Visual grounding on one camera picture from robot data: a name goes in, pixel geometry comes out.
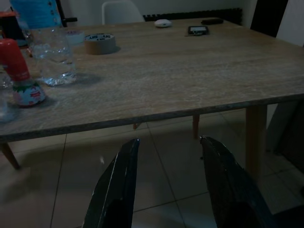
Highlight red capped printed bottle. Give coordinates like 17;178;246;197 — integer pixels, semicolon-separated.
0;38;47;108

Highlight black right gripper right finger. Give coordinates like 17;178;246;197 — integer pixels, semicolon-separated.
199;135;279;228

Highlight clear plastic container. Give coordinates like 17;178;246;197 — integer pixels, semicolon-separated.
0;68;15;123

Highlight black phone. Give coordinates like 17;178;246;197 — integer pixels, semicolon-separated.
185;25;210;37

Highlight clear plastic water bottle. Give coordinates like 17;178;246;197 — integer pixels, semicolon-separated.
10;0;78;87

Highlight black flat case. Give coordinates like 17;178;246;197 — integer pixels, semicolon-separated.
200;19;224;25

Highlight brown packing tape roll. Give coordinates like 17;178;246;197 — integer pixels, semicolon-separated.
84;33;117;56

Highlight small white tub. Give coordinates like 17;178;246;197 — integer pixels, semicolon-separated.
65;30;86;45

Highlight white plastic chair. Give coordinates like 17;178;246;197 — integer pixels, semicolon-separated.
101;0;145;25

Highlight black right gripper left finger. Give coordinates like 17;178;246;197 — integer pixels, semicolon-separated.
83;138;141;228

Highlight white oval device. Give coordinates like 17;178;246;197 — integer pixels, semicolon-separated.
154;19;172;28

